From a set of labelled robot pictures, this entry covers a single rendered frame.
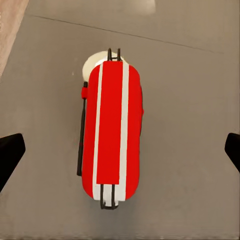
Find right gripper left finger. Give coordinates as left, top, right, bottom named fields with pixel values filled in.
left=0, top=133, right=26, bottom=192

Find radio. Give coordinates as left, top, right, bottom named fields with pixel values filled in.
left=77, top=48, right=144, bottom=210

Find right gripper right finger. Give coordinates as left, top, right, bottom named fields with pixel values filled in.
left=224, top=132, right=240, bottom=172

